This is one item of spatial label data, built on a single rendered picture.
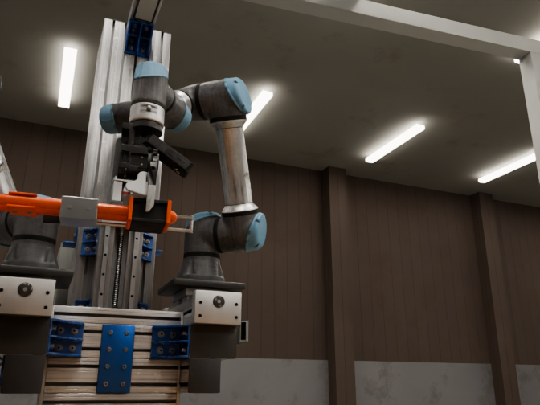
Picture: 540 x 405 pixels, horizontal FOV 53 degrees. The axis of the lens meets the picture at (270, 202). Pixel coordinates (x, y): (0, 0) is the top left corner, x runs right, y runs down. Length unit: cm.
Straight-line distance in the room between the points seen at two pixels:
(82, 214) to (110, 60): 108
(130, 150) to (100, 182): 73
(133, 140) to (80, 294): 73
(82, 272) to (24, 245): 25
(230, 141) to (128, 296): 56
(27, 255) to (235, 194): 61
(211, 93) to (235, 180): 27
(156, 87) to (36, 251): 62
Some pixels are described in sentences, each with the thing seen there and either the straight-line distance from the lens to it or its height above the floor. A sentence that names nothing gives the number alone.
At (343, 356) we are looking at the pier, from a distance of 787.
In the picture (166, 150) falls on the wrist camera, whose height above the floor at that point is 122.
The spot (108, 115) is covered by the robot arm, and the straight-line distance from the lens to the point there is 140.
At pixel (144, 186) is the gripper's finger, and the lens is 113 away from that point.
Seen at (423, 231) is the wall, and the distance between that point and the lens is 937.
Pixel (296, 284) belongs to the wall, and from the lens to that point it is 790.
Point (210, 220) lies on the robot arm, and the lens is 172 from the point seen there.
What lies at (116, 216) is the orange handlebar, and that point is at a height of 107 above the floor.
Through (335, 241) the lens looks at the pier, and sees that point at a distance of 809.
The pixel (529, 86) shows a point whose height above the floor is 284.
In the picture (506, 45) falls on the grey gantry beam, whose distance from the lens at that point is 447.
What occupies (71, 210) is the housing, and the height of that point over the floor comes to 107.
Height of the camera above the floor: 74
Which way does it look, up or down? 19 degrees up
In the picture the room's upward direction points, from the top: straight up
